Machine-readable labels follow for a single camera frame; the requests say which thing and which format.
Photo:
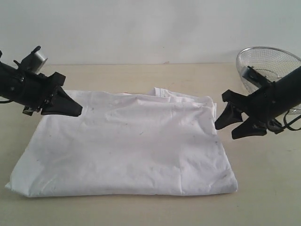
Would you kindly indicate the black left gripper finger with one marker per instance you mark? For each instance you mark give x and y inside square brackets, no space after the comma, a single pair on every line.
[60,103]

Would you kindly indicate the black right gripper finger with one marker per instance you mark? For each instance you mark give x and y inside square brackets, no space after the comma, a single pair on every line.
[248,128]
[229,116]

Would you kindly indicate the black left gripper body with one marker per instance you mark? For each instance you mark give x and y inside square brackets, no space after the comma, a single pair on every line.
[35,88]

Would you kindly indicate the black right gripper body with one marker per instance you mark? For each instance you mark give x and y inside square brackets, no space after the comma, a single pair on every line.
[256,105]

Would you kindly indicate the white t-shirt red lettering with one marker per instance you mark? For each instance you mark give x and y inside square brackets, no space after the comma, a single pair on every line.
[161,143]

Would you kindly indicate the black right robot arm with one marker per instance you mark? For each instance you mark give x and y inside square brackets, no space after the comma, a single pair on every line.
[281,106]

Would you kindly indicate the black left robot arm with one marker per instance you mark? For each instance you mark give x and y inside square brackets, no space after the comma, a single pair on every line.
[9,85]

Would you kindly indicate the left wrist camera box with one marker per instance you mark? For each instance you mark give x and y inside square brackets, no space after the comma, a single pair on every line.
[35,60]

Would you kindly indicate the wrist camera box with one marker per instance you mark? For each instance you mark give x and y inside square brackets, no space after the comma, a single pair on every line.
[35,60]
[249,74]

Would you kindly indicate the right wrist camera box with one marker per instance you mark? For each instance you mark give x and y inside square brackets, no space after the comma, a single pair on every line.
[249,74]

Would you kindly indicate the round wire mesh basket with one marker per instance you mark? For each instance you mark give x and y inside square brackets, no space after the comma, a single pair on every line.
[273,64]

